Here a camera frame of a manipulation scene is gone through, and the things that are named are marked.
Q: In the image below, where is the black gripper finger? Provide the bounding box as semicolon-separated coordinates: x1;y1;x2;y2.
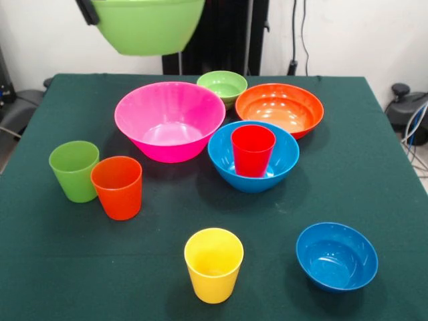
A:
75;0;100;26

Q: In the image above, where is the large green bowl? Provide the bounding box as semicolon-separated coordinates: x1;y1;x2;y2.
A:
90;0;207;57

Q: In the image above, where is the red cup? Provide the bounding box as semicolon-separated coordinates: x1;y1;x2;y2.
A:
231;124;277;177

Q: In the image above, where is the light blue bowl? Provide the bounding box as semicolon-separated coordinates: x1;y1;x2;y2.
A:
207;120;301;194

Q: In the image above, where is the black wheeled base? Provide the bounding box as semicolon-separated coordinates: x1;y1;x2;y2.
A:
0;88;45;136
384;83;428;134

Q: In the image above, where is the large pink bowl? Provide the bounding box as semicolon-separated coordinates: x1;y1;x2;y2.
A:
114;81;227;164

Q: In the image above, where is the small green bowl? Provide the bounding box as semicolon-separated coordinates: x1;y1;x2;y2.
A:
196;70;249;111

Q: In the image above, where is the green cup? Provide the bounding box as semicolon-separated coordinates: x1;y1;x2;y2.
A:
48;140;100;204

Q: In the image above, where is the orange cup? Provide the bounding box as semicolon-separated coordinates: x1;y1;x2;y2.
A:
90;156;144;221

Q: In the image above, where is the orange bowl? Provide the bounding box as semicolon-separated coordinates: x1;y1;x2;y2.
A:
234;83;325;140

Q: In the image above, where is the yellow cup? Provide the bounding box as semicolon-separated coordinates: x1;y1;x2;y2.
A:
183;227;245;305

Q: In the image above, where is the dark green table cloth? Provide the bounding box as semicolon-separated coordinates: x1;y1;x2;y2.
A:
0;73;428;321

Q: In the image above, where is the small dark blue bowl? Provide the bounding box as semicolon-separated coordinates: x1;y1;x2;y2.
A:
295;222;379;294

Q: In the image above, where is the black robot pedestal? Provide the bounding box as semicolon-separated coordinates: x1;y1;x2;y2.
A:
162;0;270;76

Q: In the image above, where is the black cable with adapter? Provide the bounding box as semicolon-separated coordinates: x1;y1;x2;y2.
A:
286;0;310;77

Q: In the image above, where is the tangle of cables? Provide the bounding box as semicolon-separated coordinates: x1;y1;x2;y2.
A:
401;100;428;177

